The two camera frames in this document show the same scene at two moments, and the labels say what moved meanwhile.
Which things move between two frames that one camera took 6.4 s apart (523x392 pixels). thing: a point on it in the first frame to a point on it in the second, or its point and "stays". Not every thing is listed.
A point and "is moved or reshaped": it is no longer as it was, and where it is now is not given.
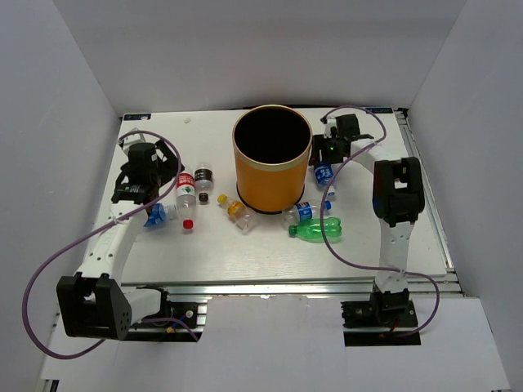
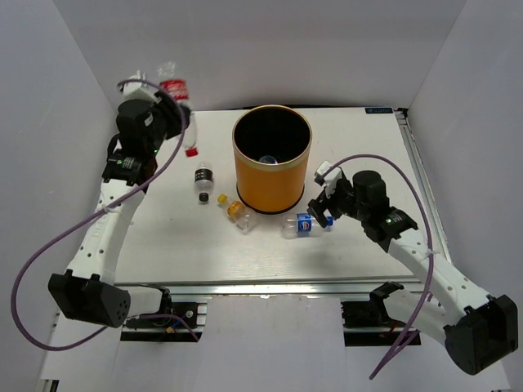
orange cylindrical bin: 271,144 stays
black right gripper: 319,144 to 322,202
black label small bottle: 203,181 stays
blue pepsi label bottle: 304,210 is moved or reshaped
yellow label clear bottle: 239,214 stays
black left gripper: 168,166 to 169,108
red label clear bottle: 185,198 to 177,89
